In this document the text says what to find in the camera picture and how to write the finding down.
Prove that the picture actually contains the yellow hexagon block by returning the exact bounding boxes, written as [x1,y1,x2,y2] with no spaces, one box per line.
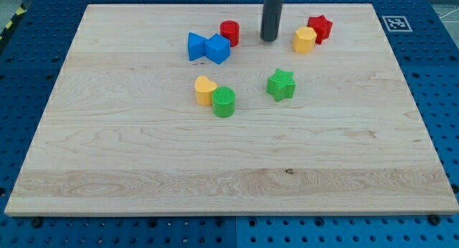
[293,27,317,54]

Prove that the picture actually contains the yellow heart block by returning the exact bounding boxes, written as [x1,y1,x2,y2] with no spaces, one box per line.
[194,75,218,105]

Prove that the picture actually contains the blue triangle block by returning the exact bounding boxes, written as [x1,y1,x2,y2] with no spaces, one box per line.
[187,32,207,61]

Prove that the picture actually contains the light wooden board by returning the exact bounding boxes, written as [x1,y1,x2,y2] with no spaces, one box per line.
[5,4,458,216]

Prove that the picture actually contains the blue cube block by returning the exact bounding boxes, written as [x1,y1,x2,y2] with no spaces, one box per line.
[204,34,230,65]

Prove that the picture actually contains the red cylinder block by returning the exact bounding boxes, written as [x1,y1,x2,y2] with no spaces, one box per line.
[219,20,240,47]

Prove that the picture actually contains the green star block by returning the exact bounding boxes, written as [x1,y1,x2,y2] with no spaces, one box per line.
[266,68,296,102]

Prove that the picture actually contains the white fiducial marker tag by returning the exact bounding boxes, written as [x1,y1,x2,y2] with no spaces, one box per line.
[382,15,412,33]

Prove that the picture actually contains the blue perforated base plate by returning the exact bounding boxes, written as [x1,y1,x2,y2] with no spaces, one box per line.
[1,0,458,247]

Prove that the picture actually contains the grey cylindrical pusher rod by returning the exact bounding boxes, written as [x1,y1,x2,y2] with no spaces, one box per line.
[260,0,284,42]

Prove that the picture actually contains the red star block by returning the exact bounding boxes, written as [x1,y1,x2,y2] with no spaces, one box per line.
[307,15,333,44]

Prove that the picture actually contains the green cylinder block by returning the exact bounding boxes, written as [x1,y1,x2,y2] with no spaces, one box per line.
[212,86,236,118]

